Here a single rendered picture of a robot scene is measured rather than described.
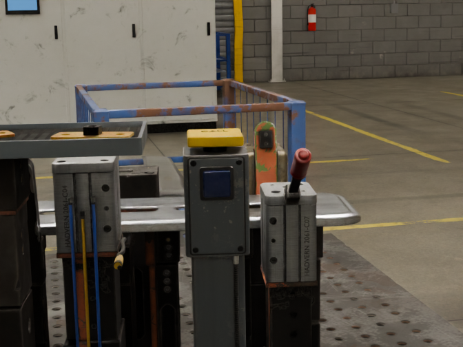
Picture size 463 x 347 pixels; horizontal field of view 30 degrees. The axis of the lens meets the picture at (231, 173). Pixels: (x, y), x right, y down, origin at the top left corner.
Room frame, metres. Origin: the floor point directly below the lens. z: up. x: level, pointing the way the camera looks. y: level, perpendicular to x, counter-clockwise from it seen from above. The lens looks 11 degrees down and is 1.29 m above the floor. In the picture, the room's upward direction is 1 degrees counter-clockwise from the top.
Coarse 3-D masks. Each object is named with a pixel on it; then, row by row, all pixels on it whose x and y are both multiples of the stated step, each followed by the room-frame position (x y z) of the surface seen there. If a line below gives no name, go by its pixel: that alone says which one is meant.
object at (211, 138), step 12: (192, 132) 0.94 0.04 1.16; (204, 132) 0.94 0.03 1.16; (216, 132) 0.93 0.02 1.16; (228, 132) 0.93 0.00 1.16; (240, 132) 0.93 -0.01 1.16; (192, 144) 0.91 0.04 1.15; (204, 144) 0.91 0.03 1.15; (216, 144) 0.91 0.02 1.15; (228, 144) 0.91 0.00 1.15; (240, 144) 0.91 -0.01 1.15
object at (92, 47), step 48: (0, 0) 8.90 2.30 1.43; (48, 0) 9.00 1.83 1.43; (96, 0) 9.11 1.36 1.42; (144, 0) 9.22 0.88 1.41; (192, 0) 9.33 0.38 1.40; (0, 48) 8.89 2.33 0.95; (48, 48) 9.00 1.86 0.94; (96, 48) 9.11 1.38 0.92; (144, 48) 9.21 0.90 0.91; (192, 48) 9.33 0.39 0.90; (0, 96) 8.89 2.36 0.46; (48, 96) 8.99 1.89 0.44; (96, 96) 9.10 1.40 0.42; (144, 96) 9.22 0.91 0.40; (192, 96) 9.32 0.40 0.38
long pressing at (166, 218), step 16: (48, 208) 1.28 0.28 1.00; (128, 208) 1.28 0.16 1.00; (144, 208) 1.28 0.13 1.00; (160, 208) 1.27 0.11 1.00; (176, 208) 1.28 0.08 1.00; (256, 208) 1.26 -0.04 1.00; (320, 208) 1.25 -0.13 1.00; (336, 208) 1.25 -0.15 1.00; (352, 208) 1.26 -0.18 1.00; (48, 224) 1.17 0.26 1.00; (128, 224) 1.17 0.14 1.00; (144, 224) 1.17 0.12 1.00; (160, 224) 1.17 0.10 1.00; (176, 224) 1.17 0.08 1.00; (256, 224) 1.18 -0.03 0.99; (320, 224) 1.19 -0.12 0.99; (336, 224) 1.19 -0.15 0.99
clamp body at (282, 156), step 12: (252, 156) 1.41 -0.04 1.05; (252, 168) 1.41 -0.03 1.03; (252, 180) 1.41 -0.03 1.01; (252, 192) 1.41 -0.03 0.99; (252, 264) 1.41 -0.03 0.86; (252, 276) 1.42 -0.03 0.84; (252, 288) 1.41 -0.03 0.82; (264, 288) 1.41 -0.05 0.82; (252, 300) 1.41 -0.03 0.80; (264, 300) 1.41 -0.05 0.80; (252, 312) 1.41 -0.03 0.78; (264, 312) 1.41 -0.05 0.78; (252, 324) 1.41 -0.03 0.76; (264, 324) 1.41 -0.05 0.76; (252, 336) 1.41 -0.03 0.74; (264, 336) 1.41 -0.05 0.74
